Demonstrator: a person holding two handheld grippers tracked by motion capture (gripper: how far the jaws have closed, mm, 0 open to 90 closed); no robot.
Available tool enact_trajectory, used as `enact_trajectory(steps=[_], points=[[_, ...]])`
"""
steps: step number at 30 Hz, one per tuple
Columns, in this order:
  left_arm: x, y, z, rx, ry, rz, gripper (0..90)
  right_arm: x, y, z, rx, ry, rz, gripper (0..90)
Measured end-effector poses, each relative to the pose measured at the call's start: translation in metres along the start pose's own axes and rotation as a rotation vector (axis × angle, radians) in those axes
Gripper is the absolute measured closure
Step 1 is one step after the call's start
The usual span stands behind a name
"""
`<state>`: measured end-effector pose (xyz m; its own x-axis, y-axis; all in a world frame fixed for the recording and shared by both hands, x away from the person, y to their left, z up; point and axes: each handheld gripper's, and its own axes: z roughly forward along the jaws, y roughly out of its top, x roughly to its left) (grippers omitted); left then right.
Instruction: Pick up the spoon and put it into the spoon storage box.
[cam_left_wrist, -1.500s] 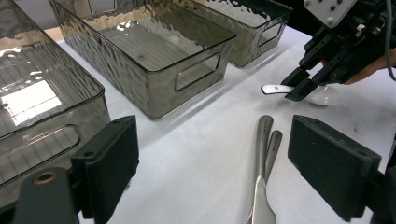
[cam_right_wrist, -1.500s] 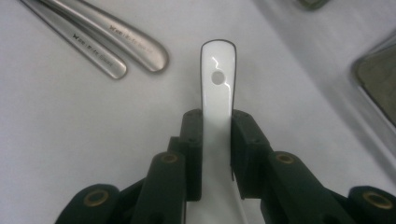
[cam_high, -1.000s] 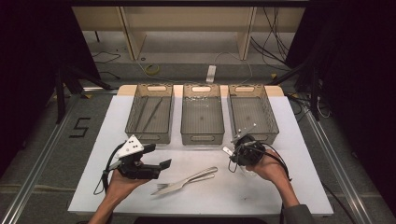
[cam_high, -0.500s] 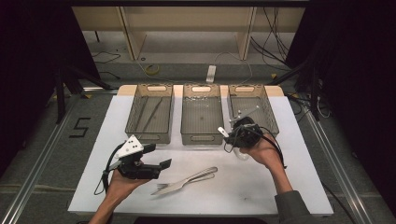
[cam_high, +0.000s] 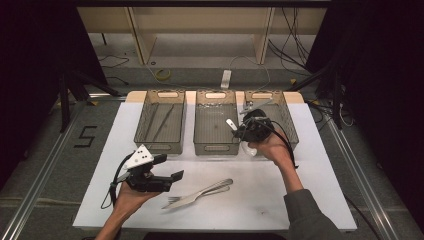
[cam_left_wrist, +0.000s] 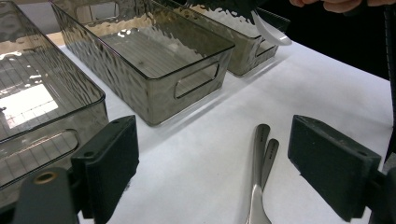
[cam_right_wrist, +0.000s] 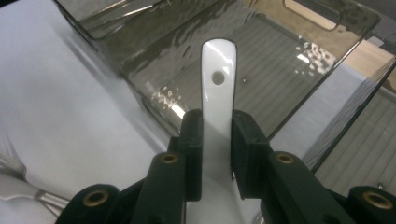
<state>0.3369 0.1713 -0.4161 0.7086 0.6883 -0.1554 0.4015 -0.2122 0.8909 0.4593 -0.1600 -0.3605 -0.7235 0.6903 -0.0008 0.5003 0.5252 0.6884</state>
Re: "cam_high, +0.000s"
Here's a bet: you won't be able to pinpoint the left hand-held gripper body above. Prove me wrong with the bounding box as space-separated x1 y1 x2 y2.
115 144 174 194

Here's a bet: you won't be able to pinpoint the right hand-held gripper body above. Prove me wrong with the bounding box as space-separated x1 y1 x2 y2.
234 99 278 144

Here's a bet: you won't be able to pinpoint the white ceramic spoon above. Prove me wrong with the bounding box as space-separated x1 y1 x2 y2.
225 118 259 158

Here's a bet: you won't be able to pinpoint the grey transparent plastic bin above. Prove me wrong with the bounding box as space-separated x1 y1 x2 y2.
133 89 186 155
193 89 242 156
244 89 300 158

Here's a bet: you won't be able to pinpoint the black and silver chopstick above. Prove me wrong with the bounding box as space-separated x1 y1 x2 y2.
153 103 175 142

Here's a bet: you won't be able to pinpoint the person's right hand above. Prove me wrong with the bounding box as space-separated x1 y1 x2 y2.
247 130 297 170

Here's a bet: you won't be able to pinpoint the person's left hand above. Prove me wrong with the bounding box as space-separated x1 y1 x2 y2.
112 182 162 220

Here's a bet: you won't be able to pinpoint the white power strip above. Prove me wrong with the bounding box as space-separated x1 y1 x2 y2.
220 69 232 90

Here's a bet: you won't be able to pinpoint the black tripod stand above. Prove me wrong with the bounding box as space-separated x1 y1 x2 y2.
288 63 344 131
58 69 123 134

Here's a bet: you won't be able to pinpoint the pale wooden shelf unit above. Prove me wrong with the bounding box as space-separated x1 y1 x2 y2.
77 6 328 66

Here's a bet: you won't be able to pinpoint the black curtain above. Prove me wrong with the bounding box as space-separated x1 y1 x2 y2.
0 0 108 188
306 0 424 231

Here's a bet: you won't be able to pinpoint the right hand-held gripper black cable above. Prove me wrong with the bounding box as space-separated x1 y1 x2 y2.
264 119 300 169

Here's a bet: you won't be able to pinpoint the hand-held gripper black cable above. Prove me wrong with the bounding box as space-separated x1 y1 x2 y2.
264 119 300 169
100 153 134 210

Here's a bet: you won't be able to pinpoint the left hand-held gripper black cable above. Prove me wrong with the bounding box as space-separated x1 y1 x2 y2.
100 153 134 210

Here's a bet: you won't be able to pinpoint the white floor cable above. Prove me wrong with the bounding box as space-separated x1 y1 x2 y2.
229 54 272 92

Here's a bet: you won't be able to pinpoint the tangled floor cables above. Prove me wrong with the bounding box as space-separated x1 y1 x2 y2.
306 98 354 132

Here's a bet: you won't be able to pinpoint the yellow cable coil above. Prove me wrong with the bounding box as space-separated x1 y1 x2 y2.
155 67 172 81

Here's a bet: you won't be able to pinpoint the hanging black cables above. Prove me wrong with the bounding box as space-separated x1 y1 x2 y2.
268 8 321 76

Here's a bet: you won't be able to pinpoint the thin black floor cable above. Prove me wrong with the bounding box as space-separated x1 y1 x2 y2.
98 54 130 86

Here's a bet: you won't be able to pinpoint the aluminium floor rail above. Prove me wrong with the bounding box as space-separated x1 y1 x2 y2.
324 116 401 240
0 99 88 240

